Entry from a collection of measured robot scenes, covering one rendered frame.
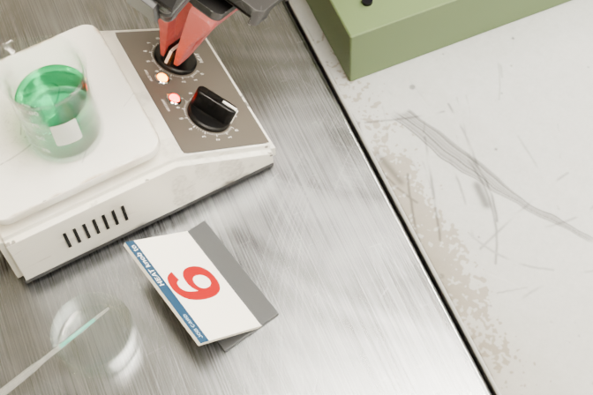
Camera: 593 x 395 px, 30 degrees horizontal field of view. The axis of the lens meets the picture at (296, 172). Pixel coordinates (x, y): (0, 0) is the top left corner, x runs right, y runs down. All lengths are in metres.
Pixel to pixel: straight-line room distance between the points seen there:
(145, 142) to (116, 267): 0.10
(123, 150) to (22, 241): 0.09
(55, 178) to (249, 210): 0.15
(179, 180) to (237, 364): 0.13
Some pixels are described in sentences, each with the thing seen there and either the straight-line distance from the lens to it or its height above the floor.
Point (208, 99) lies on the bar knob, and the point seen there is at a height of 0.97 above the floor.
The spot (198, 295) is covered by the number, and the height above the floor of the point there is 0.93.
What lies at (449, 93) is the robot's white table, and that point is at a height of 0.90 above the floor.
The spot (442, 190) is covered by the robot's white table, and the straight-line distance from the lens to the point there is 0.80.
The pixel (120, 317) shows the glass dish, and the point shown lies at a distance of 0.77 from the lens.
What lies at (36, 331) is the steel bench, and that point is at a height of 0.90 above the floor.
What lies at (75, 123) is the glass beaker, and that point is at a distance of 0.70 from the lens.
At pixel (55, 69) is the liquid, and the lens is 0.72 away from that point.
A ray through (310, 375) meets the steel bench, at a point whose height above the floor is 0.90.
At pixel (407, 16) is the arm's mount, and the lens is 0.82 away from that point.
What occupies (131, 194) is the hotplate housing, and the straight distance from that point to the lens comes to 0.74.
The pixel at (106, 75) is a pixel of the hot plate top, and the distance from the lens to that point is 0.76.
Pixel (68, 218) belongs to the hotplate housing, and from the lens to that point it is 0.74.
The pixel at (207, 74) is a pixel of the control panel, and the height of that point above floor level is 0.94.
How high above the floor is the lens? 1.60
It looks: 60 degrees down
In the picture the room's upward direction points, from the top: 4 degrees counter-clockwise
